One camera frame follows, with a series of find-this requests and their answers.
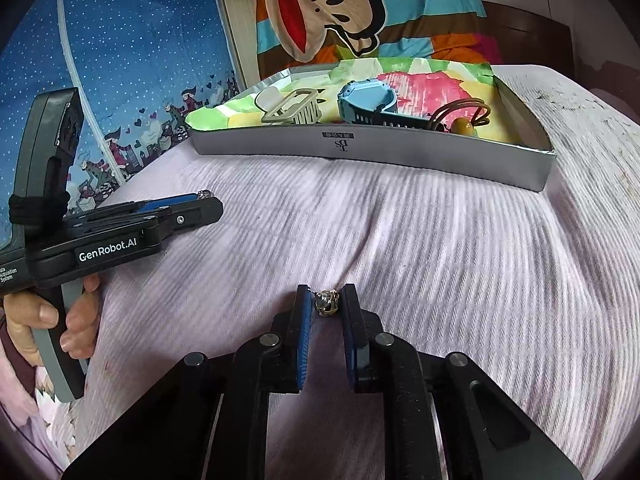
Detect pink ribbed bedsheet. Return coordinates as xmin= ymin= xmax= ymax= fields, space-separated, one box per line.
xmin=48 ymin=66 xmax=639 ymax=479

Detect blue dotted wardrobe cover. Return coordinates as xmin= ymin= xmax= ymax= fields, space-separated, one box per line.
xmin=0 ymin=0 xmax=241 ymax=252

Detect silver box colourful lining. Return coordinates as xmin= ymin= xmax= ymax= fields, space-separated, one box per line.
xmin=186 ymin=58 xmax=555 ymax=192

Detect striped monkey cartoon blanket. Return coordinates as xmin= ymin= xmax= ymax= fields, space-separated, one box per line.
xmin=256 ymin=0 xmax=501 ymax=77

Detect dark wooden headboard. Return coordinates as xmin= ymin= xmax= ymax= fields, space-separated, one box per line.
xmin=483 ymin=1 xmax=575 ymax=79

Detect person's left hand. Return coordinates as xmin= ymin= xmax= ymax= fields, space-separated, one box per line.
xmin=3 ymin=274 xmax=101 ymax=366

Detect brown hair tie yellow bead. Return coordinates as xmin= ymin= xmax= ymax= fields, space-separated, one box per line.
xmin=427 ymin=98 xmax=491 ymax=136

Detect beige hair claw clip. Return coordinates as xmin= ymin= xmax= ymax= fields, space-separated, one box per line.
xmin=254 ymin=87 xmax=322 ymax=126

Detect light blue kids smartwatch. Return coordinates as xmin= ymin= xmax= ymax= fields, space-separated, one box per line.
xmin=337 ymin=78 xmax=445 ymax=132

